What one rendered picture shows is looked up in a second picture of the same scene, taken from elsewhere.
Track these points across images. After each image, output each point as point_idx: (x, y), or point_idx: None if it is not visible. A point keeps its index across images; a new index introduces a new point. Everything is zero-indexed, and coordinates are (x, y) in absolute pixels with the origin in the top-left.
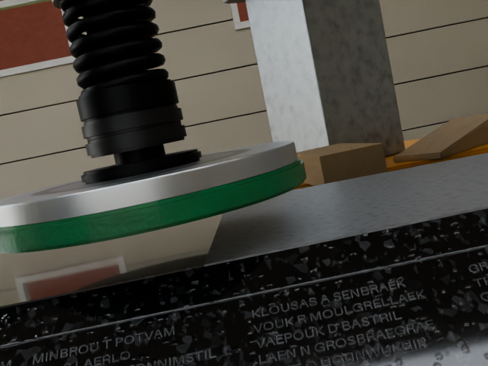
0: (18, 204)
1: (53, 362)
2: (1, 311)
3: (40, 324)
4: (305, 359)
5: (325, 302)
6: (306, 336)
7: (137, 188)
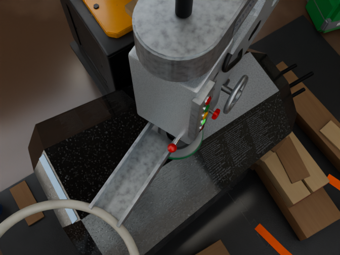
0: (176, 157)
1: (179, 165)
2: (169, 162)
3: (175, 162)
4: (207, 153)
5: (208, 145)
6: (207, 151)
7: (193, 151)
